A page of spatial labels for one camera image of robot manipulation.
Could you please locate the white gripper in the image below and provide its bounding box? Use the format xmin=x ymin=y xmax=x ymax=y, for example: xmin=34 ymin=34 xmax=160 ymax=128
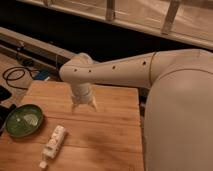
xmin=71 ymin=83 xmax=97 ymax=113

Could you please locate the white plastic bottle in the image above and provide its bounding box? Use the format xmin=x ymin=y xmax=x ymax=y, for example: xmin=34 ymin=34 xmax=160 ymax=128
xmin=39 ymin=125 xmax=67 ymax=169

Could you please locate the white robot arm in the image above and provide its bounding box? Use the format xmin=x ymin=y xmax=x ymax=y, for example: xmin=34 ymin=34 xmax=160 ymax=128
xmin=60 ymin=49 xmax=213 ymax=171

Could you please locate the green ceramic bowl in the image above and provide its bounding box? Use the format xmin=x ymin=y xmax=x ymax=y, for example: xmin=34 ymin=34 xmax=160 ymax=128
xmin=5 ymin=104 xmax=44 ymax=138

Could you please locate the blue object on floor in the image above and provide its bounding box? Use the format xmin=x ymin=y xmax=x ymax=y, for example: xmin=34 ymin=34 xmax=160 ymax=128
xmin=34 ymin=70 xmax=50 ymax=80

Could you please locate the black object at left edge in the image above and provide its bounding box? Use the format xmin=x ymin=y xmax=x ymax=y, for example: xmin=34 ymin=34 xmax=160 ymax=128
xmin=0 ymin=85 xmax=16 ymax=131

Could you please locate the black coiled cable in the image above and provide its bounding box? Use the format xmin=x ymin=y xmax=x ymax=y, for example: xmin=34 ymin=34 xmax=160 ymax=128
xmin=2 ymin=41 xmax=39 ymax=90

